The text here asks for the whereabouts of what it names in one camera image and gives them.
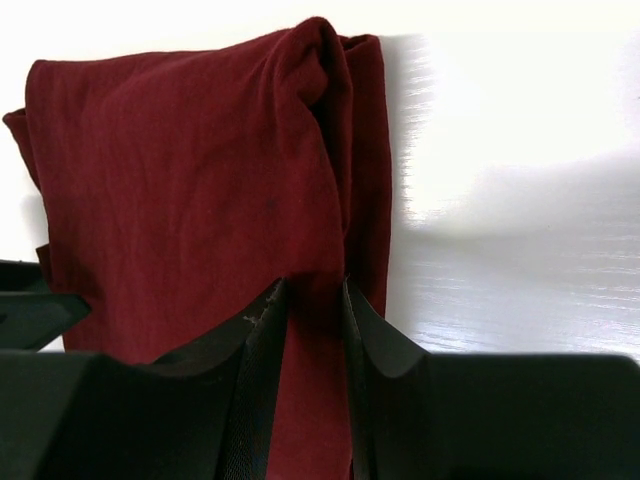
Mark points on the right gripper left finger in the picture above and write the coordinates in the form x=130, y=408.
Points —
x=202, y=411

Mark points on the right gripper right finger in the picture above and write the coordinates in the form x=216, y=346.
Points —
x=421, y=415

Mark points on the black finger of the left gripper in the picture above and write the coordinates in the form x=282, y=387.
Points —
x=32, y=316

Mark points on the dark red t shirt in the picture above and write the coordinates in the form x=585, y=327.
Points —
x=178, y=185

